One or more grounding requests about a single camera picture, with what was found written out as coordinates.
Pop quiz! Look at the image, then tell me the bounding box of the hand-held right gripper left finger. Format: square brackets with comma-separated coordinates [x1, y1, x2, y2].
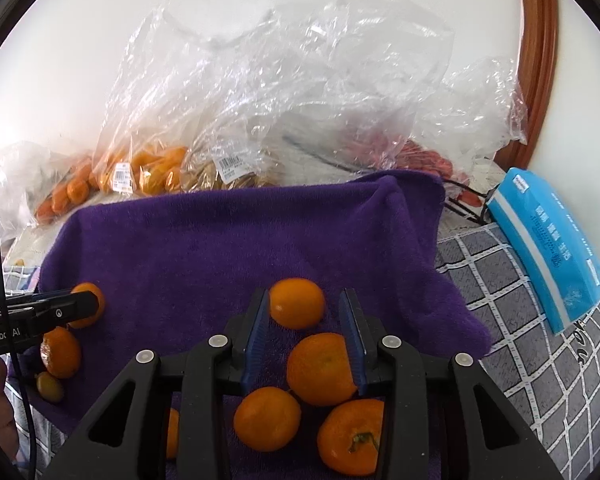
[42, 287, 272, 480]

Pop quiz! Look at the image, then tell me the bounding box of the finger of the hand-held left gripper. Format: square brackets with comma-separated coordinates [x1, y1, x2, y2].
[0, 288, 77, 311]
[27, 291, 101, 336]

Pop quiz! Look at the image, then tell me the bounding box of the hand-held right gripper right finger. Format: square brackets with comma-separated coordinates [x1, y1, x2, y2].
[339, 288, 563, 480]

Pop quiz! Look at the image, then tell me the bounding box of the large orange mandarin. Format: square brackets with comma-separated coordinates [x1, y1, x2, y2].
[269, 278, 327, 331]

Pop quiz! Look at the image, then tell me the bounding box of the small yellow-green citrus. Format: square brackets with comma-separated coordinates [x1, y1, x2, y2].
[35, 371, 65, 404]

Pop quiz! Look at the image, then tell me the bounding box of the purple towel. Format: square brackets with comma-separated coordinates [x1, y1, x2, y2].
[5, 170, 493, 480]

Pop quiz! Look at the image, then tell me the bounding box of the beige patterned sheet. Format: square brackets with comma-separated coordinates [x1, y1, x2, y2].
[7, 220, 81, 266]

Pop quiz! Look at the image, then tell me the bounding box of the cloudy bag of oranges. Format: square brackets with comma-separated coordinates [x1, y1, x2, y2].
[0, 142, 98, 241]

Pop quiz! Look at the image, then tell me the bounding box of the clear bag of labelled oranges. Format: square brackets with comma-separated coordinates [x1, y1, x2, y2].
[92, 7, 221, 198]

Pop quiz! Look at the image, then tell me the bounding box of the grey checked blanket with stars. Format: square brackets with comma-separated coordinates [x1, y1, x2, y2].
[2, 222, 600, 480]

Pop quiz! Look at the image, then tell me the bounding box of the clear bag of brown fruit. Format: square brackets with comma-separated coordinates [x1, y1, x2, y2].
[185, 2, 456, 193]

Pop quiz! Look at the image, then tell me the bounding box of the clear bag of red fruit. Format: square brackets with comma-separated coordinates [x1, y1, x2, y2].
[330, 57, 528, 206]

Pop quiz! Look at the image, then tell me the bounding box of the blue tissue pack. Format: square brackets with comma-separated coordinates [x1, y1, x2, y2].
[485, 167, 600, 335]

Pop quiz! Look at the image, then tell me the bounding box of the brown wooden door frame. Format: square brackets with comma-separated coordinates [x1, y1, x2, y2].
[517, 0, 561, 168]

